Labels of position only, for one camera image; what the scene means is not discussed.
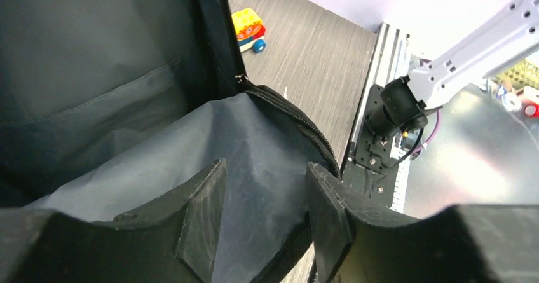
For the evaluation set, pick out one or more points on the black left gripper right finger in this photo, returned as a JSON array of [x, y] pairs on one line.
[[358, 240]]

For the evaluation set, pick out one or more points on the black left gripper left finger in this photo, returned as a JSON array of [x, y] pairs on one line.
[[172, 238]]

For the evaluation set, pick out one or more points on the black backpack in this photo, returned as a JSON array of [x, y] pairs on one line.
[[109, 104]]

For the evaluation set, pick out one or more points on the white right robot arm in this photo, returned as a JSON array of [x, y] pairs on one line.
[[506, 38]]

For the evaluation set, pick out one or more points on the colourful toy block car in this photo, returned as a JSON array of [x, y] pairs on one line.
[[250, 30]]

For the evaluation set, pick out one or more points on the aluminium frame rail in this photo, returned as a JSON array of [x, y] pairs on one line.
[[389, 60]]

